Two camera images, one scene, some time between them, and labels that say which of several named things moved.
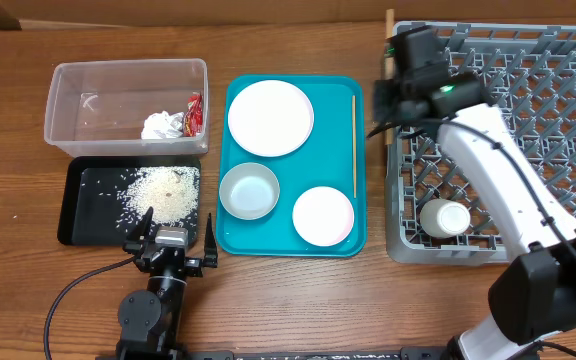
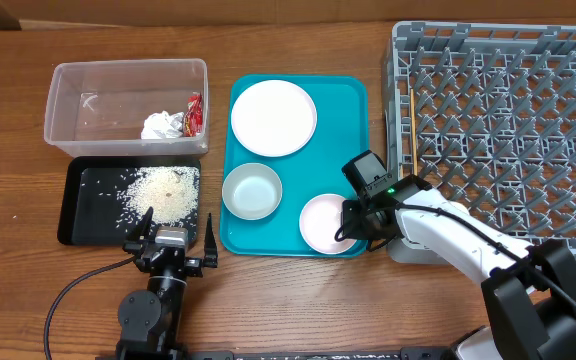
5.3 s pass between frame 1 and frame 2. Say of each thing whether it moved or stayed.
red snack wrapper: stayed
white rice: stayed
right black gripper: moved
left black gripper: stayed
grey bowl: stayed
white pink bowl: moved
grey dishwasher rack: stayed
